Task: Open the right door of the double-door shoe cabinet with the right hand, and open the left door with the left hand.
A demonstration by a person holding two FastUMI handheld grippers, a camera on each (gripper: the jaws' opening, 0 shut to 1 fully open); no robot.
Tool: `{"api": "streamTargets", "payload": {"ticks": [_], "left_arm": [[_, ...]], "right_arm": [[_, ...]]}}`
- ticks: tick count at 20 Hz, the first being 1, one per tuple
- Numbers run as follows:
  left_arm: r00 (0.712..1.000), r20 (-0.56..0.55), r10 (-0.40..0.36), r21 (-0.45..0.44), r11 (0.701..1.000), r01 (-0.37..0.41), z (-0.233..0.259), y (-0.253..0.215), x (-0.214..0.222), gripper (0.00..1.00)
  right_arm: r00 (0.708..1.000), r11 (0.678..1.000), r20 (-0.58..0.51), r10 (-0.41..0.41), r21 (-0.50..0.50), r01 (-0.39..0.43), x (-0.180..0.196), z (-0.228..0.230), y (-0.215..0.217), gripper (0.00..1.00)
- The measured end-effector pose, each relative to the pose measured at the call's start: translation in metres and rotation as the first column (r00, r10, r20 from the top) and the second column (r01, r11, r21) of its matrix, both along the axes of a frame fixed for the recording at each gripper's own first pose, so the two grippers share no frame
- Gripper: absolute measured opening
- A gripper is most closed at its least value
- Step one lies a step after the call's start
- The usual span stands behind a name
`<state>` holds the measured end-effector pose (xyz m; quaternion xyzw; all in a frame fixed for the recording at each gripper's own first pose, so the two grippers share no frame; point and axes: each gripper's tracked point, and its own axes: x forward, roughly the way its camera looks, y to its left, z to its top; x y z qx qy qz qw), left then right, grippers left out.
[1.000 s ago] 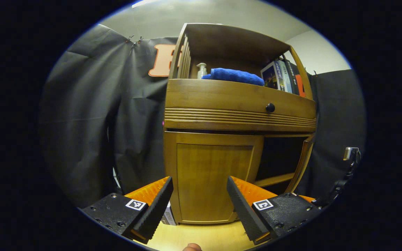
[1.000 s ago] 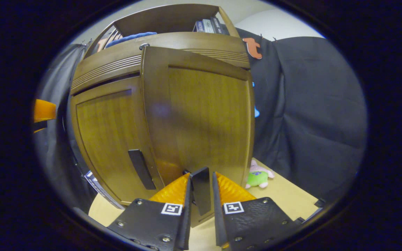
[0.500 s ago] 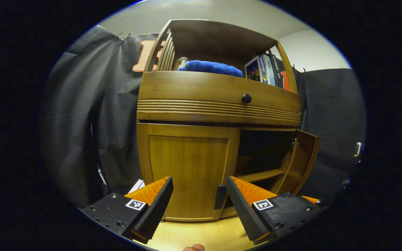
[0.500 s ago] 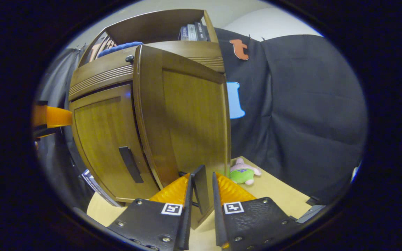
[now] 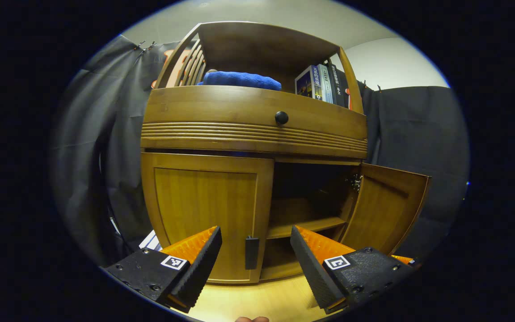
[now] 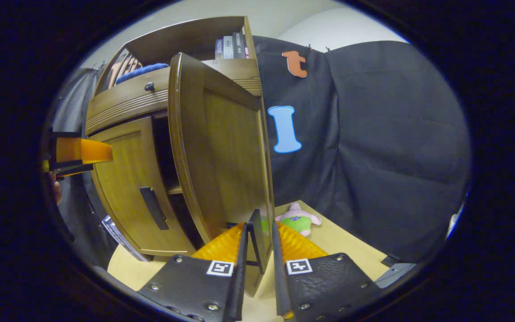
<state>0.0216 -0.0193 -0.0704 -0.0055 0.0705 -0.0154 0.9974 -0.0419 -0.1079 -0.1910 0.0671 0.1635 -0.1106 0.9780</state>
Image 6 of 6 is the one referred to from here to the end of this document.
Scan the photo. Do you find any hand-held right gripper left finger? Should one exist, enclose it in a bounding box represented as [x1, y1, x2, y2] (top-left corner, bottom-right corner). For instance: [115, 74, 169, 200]
[137, 222, 249, 322]

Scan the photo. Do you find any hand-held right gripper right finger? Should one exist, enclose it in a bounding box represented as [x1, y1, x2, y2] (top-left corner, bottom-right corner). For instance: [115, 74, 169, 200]
[272, 220, 381, 320]

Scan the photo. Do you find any wooden shoe cabinet door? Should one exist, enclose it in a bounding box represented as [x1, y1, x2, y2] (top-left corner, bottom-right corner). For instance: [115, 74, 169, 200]
[168, 52, 276, 298]
[89, 115, 198, 256]

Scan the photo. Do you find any wooden double-door shoe cabinet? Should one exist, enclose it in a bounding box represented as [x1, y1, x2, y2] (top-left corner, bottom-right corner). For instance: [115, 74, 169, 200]
[84, 16, 276, 262]

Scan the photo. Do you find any wooden drawer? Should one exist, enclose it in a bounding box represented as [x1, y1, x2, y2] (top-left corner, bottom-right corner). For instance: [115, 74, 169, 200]
[85, 58, 262, 136]

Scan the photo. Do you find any pink and green plush toy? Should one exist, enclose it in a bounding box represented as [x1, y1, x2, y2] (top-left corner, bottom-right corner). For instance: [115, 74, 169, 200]
[275, 202, 322, 237]

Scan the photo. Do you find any blue towel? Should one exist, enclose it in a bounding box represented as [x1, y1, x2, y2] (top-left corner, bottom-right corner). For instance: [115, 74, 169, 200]
[114, 63, 170, 85]

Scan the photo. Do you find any black backdrop cloth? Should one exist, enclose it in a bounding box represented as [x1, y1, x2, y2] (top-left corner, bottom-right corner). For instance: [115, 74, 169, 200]
[45, 36, 471, 269]

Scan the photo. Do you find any black spine book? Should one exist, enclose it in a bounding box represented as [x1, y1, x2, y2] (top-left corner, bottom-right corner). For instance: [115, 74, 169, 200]
[232, 32, 246, 59]

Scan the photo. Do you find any grey metal bracket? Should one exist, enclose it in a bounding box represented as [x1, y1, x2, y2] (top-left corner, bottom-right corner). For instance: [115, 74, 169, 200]
[375, 254, 418, 289]

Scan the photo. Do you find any black door handle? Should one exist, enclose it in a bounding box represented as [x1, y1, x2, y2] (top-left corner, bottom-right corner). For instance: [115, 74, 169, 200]
[139, 186, 169, 231]
[247, 209, 268, 274]

